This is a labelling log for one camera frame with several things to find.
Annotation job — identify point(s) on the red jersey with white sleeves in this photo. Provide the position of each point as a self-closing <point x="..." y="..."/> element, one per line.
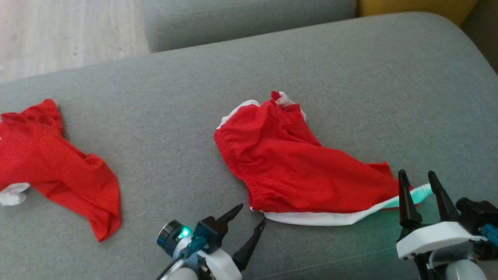
<point x="50" y="167"/>

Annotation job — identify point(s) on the taupe sofa back panel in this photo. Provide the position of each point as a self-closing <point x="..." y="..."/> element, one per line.
<point x="486" y="31"/>

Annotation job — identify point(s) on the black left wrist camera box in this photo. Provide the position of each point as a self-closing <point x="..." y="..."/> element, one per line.
<point x="210" y="231"/>

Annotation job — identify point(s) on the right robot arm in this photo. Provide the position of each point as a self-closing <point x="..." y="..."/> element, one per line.
<point x="465" y="272"/>

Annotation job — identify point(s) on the grey sofa seat cushion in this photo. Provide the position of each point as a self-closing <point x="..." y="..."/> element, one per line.
<point x="241" y="19"/>

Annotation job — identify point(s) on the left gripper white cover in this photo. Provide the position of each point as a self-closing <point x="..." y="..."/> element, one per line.
<point x="218" y="268"/>

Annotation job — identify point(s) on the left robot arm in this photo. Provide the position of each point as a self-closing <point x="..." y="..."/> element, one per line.
<point x="181" y="275"/>

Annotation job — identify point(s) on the yellow sofa back cushion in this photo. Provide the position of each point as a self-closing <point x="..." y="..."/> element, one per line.
<point x="416" y="7"/>

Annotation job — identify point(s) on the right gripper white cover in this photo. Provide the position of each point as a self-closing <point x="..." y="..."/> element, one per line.
<point x="435" y="239"/>

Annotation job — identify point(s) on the red shorts with white trim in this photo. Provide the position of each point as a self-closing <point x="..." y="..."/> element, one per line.
<point x="295" y="167"/>

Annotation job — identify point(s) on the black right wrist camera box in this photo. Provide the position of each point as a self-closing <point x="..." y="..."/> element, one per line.
<point x="476" y="212"/>

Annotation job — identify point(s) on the large grey sofa chaise seat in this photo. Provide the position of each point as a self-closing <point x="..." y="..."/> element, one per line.
<point x="175" y="116"/>

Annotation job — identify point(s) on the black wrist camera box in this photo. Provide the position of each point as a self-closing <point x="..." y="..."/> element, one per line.
<point x="476" y="212"/>
<point x="210" y="231"/>

